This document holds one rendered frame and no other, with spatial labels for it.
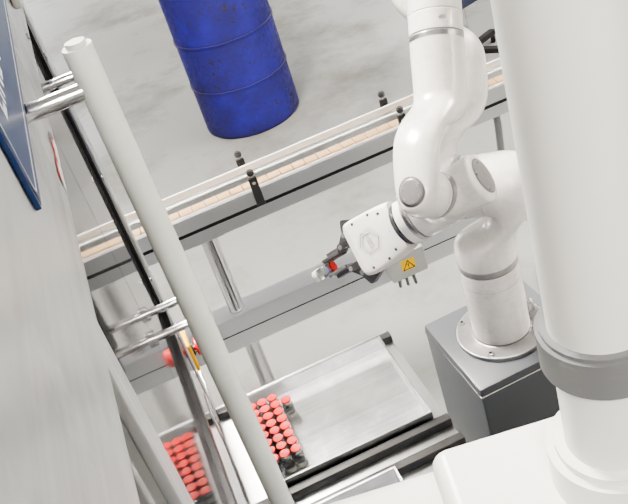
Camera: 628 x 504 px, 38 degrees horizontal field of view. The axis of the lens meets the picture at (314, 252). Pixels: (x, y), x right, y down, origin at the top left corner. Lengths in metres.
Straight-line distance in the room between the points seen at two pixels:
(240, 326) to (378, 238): 1.30
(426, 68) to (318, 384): 0.74
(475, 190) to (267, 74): 3.56
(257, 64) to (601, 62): 4.42
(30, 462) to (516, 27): 0.31
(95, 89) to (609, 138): 0.42
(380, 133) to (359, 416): 1.05
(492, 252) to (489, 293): 0.10
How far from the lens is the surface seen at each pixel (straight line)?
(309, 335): 3.45
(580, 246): 0.54
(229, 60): 4.82
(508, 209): 1.68
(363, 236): 1.54
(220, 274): 2.67
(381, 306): 3.48
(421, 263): 2.81
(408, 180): 1.39
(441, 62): 1.48
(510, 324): 1.86
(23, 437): 0.32
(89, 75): 0.75
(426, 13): 1.51
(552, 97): 0.49
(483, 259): 1.75
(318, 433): 1.81
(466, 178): 1.43
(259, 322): 2.77
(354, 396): 1.85
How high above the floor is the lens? 2.14
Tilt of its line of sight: 33 degrees down
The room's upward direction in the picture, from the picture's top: 19 degrees counter-clockwise
